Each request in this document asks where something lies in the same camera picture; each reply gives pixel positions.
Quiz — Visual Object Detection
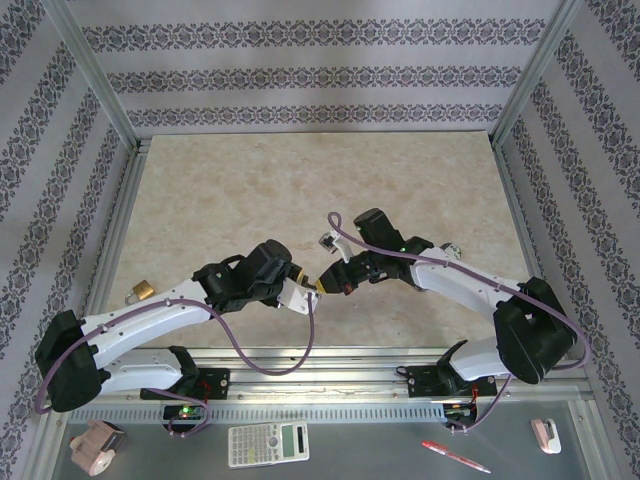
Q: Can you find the brass padlock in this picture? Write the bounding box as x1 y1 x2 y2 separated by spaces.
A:
123 279 156 306

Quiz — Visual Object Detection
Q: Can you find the circuit board with green light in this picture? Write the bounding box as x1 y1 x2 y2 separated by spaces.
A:
163 404 206 421

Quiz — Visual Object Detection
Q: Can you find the white scientific calculator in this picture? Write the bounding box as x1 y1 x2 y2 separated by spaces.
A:
227 420 311 469

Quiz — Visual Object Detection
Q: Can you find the grey metal sheet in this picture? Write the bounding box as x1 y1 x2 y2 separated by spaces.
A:
49 399 589 480

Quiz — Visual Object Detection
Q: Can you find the red pen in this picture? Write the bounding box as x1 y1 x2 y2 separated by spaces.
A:
420 439 492 474

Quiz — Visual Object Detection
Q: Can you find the pink tape dispenser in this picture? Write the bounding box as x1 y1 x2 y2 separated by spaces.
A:
69 419 127 476

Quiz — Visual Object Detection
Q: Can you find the small pink stapler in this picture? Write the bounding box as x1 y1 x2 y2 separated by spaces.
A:
530 418 564 455

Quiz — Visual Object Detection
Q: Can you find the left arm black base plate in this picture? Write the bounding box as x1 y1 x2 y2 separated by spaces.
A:
139 367 232 401

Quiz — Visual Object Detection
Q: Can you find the slotted grey cable duct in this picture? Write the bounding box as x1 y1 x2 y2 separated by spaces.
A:
67 402 447 425

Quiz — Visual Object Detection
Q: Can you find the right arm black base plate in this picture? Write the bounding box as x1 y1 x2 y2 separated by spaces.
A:
406 364 499 400

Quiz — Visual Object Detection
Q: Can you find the aluminium side rail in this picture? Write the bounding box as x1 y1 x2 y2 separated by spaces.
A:
492 139 594 381
74 142 151 351

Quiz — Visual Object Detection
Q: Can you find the aluminium frame post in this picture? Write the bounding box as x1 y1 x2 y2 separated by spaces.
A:
492 0 584 144
42 0 141 149

